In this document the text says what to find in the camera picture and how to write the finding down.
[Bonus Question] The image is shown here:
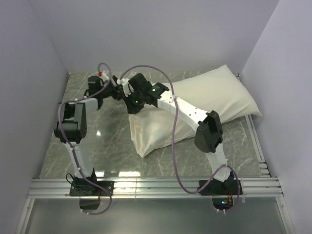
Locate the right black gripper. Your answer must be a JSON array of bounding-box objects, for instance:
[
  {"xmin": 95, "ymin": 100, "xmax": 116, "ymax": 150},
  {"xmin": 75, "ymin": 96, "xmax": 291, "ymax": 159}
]
[{"xmin": 121, "ymin": 90, "xmax": 145, "ymax": 116}]

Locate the cream pillowcase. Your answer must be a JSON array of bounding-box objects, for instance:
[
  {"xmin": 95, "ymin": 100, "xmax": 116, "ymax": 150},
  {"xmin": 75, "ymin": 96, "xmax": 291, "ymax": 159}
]
[{"xmin": 128, "ymin": 64, "xmax": 263, "ymax": 158}]

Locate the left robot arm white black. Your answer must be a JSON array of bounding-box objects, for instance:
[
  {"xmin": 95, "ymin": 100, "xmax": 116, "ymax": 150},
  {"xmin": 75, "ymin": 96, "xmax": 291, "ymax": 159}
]
[{"xmin": 54, "ymin": 75, "xmax": 124, "ymax": 196}]

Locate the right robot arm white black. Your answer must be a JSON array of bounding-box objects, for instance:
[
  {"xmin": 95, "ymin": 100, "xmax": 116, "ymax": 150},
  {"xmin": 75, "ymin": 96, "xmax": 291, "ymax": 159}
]
[{"xmin": 120, "ymin": 73, "xmax": 242, "ymax": 195}]

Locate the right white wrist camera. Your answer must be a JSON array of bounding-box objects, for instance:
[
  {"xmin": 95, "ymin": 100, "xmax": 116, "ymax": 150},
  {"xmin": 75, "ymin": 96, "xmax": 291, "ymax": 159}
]
[{"xmin": 117, "ymin": 78, "xmax": 134, "ymax": 97}]

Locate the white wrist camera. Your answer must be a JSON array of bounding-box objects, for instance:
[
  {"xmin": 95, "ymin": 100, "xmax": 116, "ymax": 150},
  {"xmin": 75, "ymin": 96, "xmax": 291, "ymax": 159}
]
[
  {"xmin": 117, "ymin": 78, "xmax": 134, "ymax": 97},
  {"xmin": 97, "ymin": 71, "xmax": 110, "ymax": 82}
]

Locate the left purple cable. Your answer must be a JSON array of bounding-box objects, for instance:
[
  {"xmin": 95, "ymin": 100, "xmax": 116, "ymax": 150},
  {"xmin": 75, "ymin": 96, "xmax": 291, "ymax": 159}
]
[{"xmin": 58, "ymin": 63, "xmax": 117, "ymax": 215}]

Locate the purple cable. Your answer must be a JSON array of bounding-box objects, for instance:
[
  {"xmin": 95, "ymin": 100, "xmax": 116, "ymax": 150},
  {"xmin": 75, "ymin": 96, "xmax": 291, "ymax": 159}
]
[
  {"xmin": 58, "ymin": 63, "xmax": 117, "ymax": 215},
  {"xmin": 118, "ymin": 64, "xmax": 241, "ymax": 213}
]

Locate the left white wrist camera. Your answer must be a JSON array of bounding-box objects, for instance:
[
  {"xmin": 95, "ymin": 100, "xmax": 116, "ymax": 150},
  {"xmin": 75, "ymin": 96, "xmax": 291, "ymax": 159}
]
[{"xmin": 97, "ymin": 71, "xmax": 110, "ymax": 82}]

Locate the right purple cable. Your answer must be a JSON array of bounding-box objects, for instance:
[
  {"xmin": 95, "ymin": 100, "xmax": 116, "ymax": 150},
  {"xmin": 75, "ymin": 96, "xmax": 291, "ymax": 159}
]
[{"xmin": 118, "ymin": 64, "xmax": 241, "ymax": 213}]

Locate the aluminium front rail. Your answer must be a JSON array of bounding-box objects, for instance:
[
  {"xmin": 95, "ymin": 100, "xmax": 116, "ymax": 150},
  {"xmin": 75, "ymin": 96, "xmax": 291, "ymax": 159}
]
[{"xmin": 27, "ymin": 177, "xmax": 283, "ymax": 199}]

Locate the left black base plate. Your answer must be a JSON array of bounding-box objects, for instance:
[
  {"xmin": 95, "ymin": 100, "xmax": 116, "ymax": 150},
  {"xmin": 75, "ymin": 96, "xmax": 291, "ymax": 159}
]
[{"xmin": 69, "ymin": 179, "xmax": 114, "ymax": 196}]

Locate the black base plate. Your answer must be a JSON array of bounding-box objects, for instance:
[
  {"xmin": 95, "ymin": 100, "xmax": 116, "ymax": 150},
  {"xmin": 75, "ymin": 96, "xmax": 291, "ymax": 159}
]
[
  {"xmin": 69, "ymin": 179, "xmax": 114, "ymax": 196},
  {"xmin": 199, "ymin": 179, "xmax": 243, "ymax": 195}
]

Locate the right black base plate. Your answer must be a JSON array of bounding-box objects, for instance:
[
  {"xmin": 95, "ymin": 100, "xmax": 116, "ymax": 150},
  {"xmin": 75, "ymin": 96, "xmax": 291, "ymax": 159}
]
[{"xmin": 199, "ymin": 179, "xmax": 243, "ymax": 195}]

